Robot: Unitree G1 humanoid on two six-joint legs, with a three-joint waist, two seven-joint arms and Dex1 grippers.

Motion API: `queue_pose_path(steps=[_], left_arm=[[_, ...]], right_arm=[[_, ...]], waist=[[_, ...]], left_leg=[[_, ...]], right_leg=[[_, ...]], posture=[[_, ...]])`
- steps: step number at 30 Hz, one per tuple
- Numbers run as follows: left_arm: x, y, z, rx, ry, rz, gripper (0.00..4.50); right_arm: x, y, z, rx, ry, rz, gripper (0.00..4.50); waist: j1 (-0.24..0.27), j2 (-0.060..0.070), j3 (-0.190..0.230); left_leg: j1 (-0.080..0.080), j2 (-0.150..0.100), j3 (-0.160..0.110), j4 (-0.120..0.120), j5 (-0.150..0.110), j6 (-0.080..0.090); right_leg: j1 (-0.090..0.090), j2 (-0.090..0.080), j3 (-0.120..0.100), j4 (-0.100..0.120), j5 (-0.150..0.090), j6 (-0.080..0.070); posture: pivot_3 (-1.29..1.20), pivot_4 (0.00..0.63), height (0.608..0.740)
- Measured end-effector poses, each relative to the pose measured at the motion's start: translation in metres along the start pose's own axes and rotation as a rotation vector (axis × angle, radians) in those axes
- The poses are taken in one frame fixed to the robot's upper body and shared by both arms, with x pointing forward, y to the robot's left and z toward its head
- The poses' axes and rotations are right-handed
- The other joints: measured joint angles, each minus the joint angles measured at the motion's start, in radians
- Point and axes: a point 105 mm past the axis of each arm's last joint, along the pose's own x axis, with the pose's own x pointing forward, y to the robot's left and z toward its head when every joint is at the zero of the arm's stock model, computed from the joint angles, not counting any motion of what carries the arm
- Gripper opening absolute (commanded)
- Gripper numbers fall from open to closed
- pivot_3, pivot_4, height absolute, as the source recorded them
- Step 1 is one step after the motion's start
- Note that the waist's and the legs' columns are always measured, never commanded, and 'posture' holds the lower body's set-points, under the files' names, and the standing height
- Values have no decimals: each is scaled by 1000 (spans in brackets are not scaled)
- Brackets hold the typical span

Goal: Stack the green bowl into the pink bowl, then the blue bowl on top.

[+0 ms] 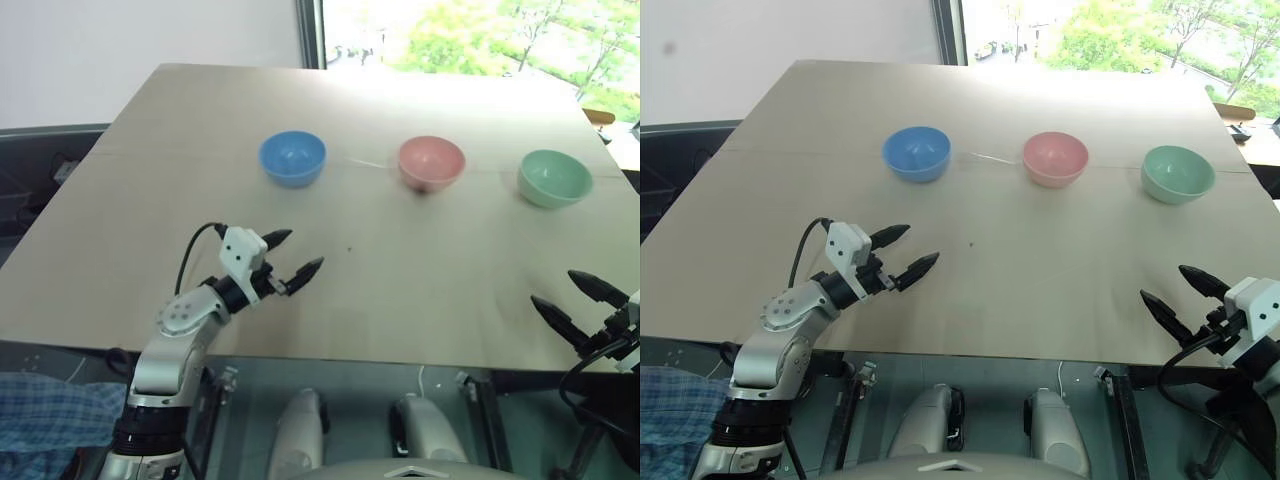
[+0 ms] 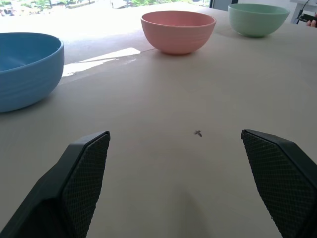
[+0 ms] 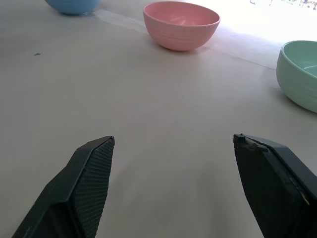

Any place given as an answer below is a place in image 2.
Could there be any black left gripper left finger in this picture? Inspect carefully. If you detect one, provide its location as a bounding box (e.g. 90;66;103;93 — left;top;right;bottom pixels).
0;130;111;238

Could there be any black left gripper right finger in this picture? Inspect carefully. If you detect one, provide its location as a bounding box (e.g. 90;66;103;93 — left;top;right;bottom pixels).
241;129;317;238

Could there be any blue plastic bowl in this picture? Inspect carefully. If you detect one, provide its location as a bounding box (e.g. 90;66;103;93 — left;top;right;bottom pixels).
0;32;65;113

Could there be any green plastic bowl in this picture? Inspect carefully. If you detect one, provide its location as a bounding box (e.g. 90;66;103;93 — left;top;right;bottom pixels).
228;3;291;38

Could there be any black handheld device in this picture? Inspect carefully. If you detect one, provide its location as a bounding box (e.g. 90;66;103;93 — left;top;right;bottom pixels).
297;13;317;23

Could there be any white table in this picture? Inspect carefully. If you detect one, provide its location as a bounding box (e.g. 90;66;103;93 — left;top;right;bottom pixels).
289;0;317;25

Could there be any red plastic bowl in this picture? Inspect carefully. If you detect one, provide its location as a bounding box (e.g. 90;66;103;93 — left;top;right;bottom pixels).
140;10;217;56

